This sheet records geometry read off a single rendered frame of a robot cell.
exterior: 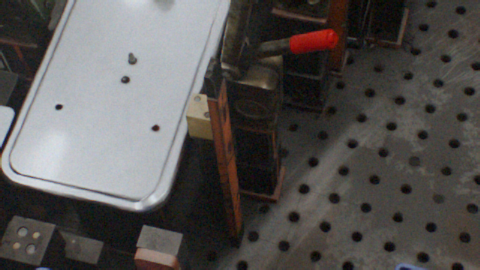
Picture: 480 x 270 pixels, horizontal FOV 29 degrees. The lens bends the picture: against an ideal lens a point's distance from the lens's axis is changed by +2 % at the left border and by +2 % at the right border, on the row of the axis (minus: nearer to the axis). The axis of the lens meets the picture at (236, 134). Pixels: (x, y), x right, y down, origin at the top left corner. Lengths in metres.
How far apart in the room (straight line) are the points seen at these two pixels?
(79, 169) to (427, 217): 0.56
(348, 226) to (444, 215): 0.15
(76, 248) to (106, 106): 0.19
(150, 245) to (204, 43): 0.41
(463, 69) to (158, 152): 0.62
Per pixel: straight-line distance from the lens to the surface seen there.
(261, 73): 1.12
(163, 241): 0.87
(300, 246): 1.40
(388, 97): 1.52
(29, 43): 1.34
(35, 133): 1.18
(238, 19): 1.02
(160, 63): 1.20
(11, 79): 1.26
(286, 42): 1.07
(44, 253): 1.03
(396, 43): 1.56
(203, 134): 1.11
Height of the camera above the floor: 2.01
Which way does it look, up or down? 62 degrees down
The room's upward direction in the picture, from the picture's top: 7 degrees counter-clockwise
